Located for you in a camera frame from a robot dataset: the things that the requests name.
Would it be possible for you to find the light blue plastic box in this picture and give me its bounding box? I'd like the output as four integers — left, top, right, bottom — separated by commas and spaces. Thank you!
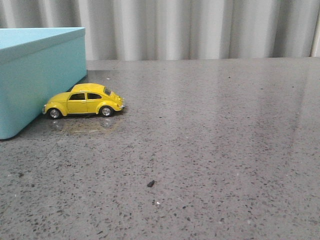
0, 27, 87, 140

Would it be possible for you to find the yellow toy beetle car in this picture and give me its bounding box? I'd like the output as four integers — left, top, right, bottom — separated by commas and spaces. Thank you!
42, 83, 125, 119

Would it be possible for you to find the small black debris piece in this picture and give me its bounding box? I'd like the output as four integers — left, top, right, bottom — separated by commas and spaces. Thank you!
147, 180, 155, 188

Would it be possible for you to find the grey pleated curtain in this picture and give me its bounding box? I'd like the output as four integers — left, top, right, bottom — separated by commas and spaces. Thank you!
0, 0, 320, 61

